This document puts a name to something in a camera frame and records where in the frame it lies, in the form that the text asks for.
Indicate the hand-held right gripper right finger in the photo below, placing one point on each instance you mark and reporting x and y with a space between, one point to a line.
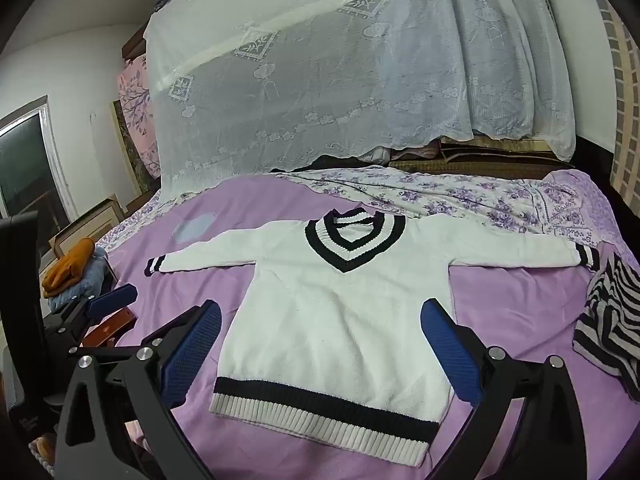
450 355

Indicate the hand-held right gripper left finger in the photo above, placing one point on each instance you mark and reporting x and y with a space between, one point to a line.
192 355

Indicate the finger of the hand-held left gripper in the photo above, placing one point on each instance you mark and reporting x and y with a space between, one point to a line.
112 300

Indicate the white sweater with black stripes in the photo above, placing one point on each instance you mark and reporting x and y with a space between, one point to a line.
325 320

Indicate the brown wooden box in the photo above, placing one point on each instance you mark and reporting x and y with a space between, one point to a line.
112 327

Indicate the light blue folded garment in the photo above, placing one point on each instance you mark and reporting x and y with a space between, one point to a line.
92 280

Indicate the orange folded garment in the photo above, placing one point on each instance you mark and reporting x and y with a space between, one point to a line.
67 267

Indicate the beige wooden cabinet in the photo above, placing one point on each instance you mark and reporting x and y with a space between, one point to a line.
100 212

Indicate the window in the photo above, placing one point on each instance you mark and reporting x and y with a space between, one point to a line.
25 170

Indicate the purple floral bed sheet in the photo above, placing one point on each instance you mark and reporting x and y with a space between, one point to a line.
450 200

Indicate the black white striped garment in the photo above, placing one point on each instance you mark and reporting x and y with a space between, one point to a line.
610 320

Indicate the pink floral cloth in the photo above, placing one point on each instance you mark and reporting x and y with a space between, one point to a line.
137 110

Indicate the brown striped folded blankets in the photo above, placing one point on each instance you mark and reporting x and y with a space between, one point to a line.
475 157

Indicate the pale pink folded blanket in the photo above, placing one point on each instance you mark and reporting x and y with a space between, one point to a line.
400 154

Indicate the dark brown wooden board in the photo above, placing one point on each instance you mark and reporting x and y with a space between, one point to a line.
132 45

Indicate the white lace cover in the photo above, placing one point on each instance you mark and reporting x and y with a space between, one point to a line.
325 85

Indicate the green wall hanging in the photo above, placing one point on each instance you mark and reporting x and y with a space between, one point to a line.
125 150

